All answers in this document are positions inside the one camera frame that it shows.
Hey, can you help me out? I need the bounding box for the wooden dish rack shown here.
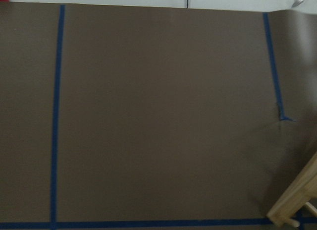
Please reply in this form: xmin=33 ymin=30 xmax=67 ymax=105
xmin=266 ymin=155 xmax=317 ymax=228

